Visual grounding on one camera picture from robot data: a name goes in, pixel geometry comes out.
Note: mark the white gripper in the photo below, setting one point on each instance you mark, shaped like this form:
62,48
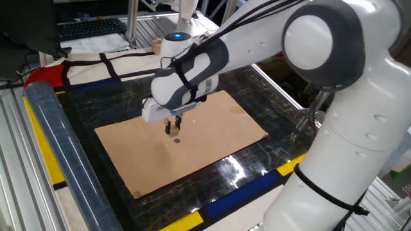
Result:
152,114

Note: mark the small wooden cube block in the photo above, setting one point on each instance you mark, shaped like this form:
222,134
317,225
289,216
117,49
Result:
174,131

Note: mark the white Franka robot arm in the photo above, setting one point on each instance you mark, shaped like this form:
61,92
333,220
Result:
353,134

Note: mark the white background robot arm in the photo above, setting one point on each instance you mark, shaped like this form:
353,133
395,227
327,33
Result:
186,14

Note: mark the colour block patterned cloth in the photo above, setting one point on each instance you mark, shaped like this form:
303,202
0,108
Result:
86,69

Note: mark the brown cardboard sheet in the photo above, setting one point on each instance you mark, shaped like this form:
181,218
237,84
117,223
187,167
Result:
208,144

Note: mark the black marble pattern mat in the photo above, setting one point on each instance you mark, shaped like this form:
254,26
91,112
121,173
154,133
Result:
112,102

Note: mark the notched wooden piece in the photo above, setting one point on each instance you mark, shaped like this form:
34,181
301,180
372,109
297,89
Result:
157,46

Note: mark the clear plastic tube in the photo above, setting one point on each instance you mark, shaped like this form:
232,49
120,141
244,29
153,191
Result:
70,154

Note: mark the white paper sheets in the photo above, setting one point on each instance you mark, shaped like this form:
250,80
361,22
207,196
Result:
96,43

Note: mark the black computer keyboard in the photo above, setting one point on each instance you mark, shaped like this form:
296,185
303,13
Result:
90,28

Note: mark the aluminium diagonal strut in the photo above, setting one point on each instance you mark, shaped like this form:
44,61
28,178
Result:
316,107

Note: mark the black computer monitor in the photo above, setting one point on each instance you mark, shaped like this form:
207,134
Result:
29,25

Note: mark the aluminium frame post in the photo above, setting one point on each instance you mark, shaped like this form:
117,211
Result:
228,11
131,22

